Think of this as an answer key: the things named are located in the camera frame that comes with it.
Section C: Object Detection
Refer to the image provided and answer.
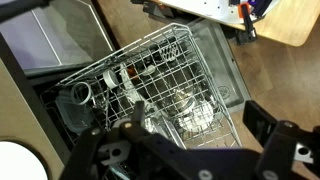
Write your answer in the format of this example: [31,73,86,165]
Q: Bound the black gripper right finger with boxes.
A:
[242,99,320,180]

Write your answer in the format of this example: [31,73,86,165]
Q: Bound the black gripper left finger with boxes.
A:
[59,100,188,180]

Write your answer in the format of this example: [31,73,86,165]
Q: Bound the white round plate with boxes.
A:
[0,141,50,180]

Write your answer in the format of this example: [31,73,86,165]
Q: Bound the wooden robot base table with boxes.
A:
[159,0,320,48]

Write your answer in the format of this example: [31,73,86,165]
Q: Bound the grey dishwasher door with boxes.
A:
[188,18,252,113]

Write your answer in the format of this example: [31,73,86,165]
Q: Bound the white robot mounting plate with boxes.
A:
[159,0,282,25]

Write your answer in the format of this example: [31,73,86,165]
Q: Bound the dark plastic food container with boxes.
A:
[54,89,96,135]

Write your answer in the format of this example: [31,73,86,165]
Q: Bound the clear drinking glass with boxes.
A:
[69,80,93,106]

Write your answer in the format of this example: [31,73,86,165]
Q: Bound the white cup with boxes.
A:
[102,67,120,90]

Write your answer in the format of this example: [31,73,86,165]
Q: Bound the stainless steel pot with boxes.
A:
[146,63,205,116]

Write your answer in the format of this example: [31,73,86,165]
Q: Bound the orange black clamp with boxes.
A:
[237,2,258,45]

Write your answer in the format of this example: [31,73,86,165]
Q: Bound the white wire dishwasher rack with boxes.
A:
[41,22,243,149]

